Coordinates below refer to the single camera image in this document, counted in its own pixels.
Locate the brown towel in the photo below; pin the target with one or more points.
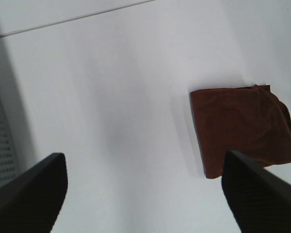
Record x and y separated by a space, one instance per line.
251 120

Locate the grey perforated basket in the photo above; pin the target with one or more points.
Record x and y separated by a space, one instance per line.
9 167

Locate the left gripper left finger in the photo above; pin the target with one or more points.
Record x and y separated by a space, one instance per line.
31 202

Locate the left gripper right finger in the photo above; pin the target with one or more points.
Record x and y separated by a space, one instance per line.
259 200

